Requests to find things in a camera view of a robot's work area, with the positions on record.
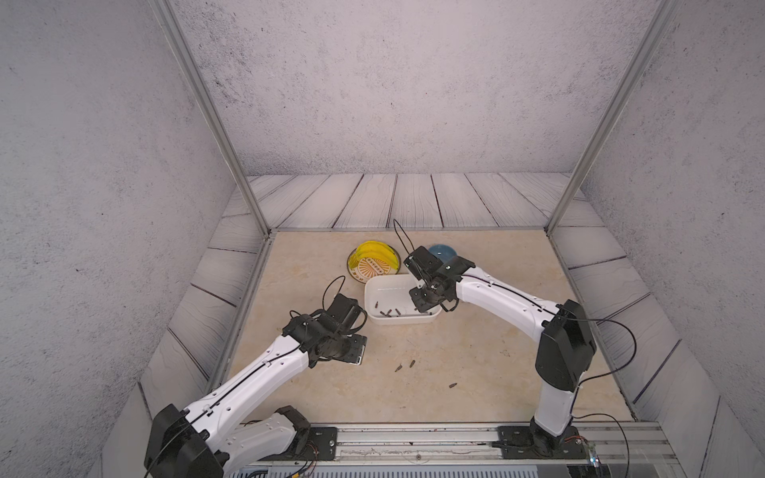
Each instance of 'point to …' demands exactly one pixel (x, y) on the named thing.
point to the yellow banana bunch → (375, 249)
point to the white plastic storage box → (388, 301)
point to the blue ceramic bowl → (442, 252)
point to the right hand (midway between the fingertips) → (423, 299)
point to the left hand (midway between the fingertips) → (358, 350)
